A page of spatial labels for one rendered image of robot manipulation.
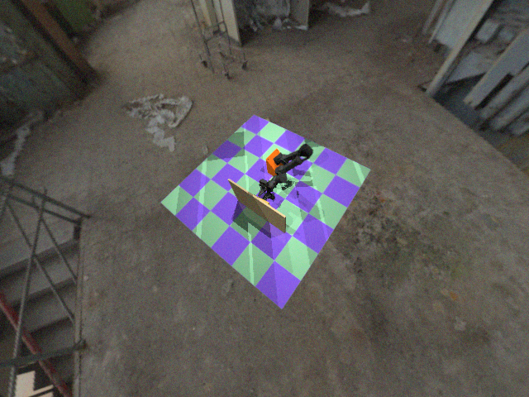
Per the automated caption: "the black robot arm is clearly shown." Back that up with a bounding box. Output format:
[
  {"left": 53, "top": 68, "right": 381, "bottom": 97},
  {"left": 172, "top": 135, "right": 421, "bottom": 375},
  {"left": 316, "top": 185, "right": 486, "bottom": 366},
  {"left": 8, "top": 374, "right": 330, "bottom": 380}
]
[{"left": 271, "top": 144, "right": 313, "bottom": 184}]

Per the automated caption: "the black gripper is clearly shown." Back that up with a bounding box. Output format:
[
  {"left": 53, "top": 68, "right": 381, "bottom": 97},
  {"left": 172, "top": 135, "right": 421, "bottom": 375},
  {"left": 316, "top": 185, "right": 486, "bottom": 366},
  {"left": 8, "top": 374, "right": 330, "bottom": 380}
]
[{"left": 258, "top": 179, "right": 277, "bottom": 200}]

